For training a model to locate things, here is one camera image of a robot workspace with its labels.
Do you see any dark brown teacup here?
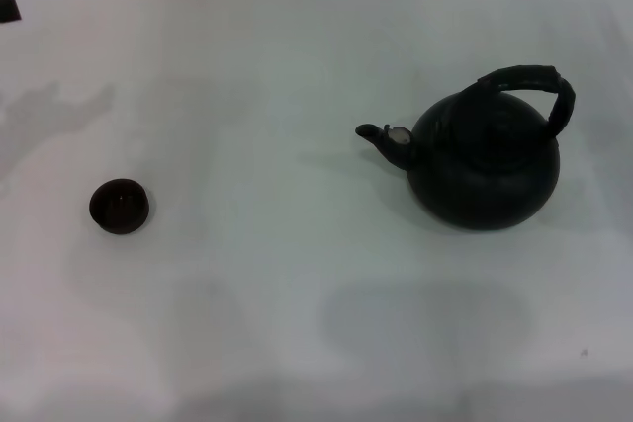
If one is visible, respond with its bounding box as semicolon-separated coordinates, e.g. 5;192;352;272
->
88;177;153;234

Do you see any black round teapot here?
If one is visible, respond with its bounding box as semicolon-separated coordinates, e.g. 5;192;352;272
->
354;63;578;232

